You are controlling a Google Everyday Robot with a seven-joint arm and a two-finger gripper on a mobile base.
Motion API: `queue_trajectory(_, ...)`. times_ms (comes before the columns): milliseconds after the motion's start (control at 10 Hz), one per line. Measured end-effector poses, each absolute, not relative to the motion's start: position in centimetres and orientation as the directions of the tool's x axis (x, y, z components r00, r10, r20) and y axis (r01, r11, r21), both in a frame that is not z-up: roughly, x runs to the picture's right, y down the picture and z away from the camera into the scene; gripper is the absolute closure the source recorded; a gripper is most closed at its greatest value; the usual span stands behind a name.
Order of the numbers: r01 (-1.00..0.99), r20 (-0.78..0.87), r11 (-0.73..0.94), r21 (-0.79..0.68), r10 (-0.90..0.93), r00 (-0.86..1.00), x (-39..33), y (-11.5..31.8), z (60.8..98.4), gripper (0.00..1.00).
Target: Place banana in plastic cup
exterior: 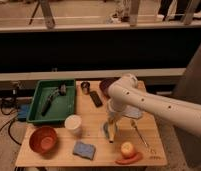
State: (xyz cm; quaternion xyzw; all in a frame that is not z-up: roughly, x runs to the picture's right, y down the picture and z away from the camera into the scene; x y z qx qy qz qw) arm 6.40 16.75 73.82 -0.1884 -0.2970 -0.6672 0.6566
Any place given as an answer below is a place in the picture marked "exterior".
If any blue sponge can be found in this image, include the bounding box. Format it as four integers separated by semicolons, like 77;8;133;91
73;141;96;160

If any blue power box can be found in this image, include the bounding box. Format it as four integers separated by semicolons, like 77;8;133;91
17;104;30;122

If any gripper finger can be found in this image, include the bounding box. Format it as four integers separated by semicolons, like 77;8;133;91
114;123;118;134
107;123;113;143

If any black dish brush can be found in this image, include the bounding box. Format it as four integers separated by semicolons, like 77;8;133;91
41;84;66;116

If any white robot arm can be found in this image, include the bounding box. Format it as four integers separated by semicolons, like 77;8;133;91
107;74;201;142

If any red bowl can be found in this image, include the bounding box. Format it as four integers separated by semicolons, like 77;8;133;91
29;126;57;154

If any yellow banana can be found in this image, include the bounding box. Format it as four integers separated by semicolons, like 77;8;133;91
103;122;117;143

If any black remote control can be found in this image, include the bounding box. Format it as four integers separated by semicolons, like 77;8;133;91
90;91;103;107

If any red yellow apple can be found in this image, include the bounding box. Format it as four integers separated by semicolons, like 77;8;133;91
120;142;136;158

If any small metal cup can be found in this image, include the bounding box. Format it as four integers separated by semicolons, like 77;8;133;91
81;81;90;95

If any white plastic cup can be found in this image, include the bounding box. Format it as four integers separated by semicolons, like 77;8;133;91
64;115;82;136

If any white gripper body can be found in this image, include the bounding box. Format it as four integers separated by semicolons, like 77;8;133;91
107;99;125;124

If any metal fork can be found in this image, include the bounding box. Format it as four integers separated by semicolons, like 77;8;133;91
130;119;149;148

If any white cloth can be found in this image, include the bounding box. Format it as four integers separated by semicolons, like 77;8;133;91
124;105;142;119

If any dark maroon plate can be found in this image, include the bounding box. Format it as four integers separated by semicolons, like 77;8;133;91
99;78;116;97

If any green plastic tray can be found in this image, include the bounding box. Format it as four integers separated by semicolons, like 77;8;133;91
27;79;76;125

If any black cable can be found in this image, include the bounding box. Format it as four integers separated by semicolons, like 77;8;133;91
0;97;22;146

